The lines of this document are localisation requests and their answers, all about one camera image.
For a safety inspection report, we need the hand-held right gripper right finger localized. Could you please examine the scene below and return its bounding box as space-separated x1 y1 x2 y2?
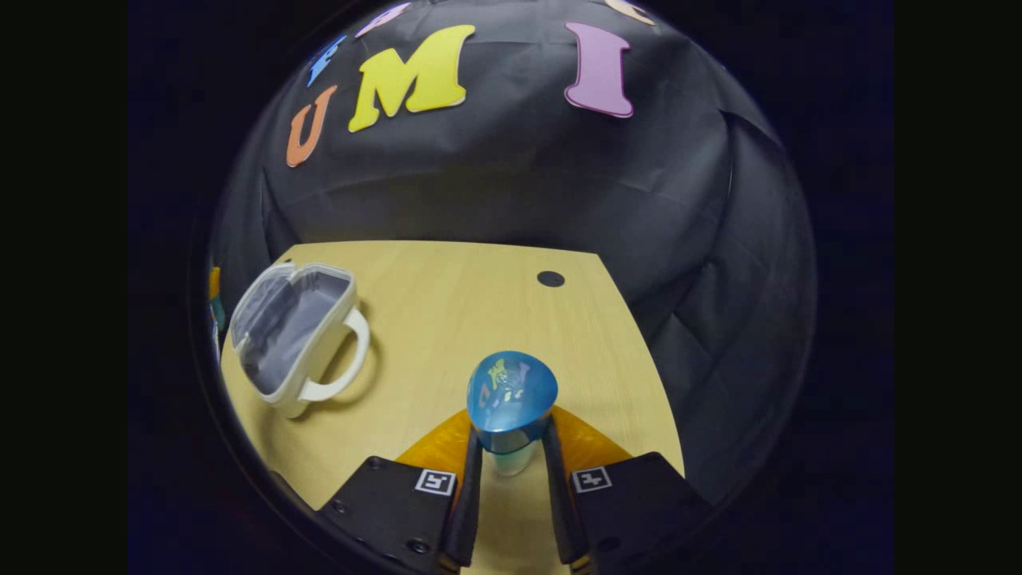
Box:
543 406 711 572

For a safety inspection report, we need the white suitcase with grey lining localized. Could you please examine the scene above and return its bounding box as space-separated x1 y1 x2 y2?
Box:
229 262 372 420

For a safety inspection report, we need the clear bottle with blue cap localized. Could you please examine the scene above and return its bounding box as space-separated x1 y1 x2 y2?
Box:
467 350 560 478

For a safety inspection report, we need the black backdrop cloth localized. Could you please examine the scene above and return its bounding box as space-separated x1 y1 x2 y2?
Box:
209 0 817 504

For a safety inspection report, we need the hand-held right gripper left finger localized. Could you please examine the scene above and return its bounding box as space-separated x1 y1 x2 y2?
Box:
315 407 485 575

